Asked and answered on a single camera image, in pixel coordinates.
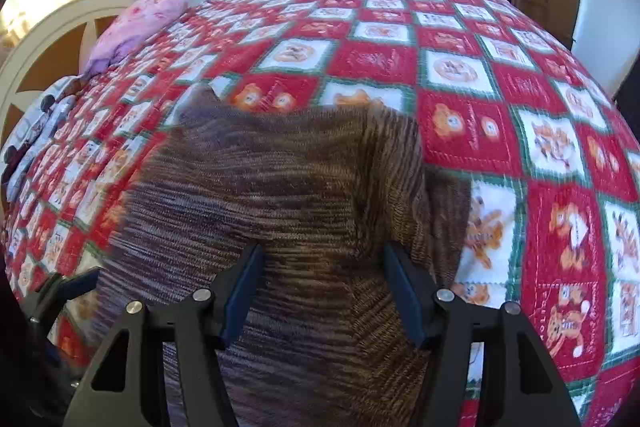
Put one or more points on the pink floral pillow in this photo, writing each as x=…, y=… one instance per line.
x=132, y=32

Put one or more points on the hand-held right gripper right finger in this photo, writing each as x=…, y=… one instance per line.
x=405, y=292

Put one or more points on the brown striped knit sweater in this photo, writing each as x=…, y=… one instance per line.
x=280, y=257

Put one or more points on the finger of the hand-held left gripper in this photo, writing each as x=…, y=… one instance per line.
x=62, y=294

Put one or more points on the cream wooden headboard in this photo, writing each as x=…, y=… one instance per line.
x=50, y=42

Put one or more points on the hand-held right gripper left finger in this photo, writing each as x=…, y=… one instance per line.
x=240, y=292

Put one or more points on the white printed pillow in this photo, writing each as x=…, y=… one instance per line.
x=35, y=132

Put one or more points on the red patchwork printed blanket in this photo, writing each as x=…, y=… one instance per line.
x=450, y=107

